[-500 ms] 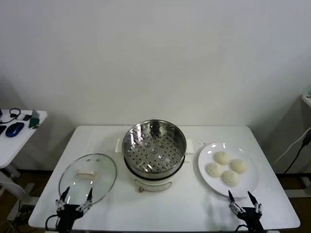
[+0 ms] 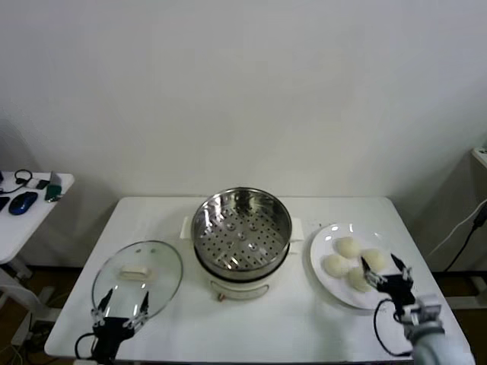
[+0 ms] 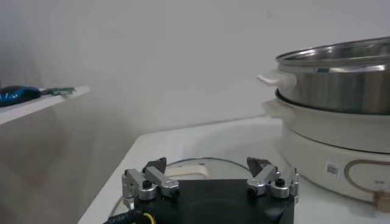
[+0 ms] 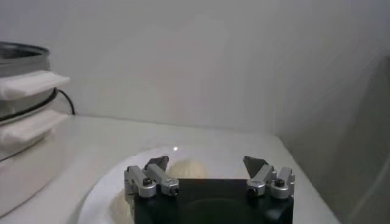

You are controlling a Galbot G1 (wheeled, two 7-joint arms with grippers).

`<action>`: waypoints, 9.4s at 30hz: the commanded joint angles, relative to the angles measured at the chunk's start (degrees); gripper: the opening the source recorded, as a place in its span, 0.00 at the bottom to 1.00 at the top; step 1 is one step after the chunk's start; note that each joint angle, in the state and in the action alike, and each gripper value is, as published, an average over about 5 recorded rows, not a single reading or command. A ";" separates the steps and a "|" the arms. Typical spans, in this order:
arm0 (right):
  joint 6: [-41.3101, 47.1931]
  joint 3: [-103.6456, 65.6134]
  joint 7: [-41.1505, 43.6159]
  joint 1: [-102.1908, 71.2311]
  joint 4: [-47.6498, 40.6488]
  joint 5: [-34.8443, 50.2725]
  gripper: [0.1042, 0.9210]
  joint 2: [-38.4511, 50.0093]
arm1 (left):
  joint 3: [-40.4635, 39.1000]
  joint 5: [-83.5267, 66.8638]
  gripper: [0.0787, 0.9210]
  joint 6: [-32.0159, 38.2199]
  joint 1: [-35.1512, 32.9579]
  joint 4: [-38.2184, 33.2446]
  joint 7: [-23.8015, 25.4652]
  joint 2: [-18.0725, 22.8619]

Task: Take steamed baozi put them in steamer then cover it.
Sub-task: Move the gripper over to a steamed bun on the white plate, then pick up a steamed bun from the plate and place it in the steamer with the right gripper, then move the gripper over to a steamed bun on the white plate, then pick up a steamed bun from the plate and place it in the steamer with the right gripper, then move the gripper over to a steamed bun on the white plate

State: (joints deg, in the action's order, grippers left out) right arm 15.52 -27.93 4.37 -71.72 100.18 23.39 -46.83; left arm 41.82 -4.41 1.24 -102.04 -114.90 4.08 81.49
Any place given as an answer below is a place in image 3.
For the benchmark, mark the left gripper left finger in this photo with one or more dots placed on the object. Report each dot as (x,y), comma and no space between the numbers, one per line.
(152,178)

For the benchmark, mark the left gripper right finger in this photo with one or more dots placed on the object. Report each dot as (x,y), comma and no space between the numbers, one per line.
(268,176)

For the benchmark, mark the round glass pot lid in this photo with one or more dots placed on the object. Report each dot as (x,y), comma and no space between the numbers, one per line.
(213,169)

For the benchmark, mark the stainless steel steamer basket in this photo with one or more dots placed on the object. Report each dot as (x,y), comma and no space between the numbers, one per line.
(335,88)

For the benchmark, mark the white electric cooker pot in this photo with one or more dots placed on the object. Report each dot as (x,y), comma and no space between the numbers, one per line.
(310,158)

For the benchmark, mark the white side table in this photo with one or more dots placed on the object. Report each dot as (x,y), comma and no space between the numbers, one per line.
(36,105)

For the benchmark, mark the blue computer mouse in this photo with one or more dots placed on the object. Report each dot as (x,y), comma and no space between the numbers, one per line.
(15,95)

